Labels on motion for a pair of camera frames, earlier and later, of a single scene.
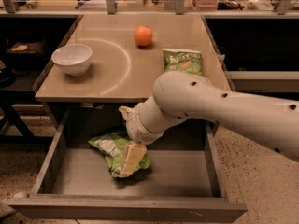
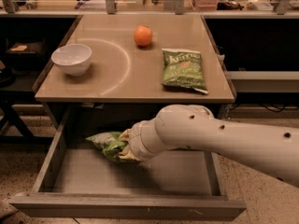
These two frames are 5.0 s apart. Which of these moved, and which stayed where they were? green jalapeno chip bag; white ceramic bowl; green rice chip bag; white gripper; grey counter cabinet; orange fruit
Moved: white gripper; green rice chip bag
Stayed: green jalapeno chip bag; white ceramic bowl; grey counter cabinet; orange fruit
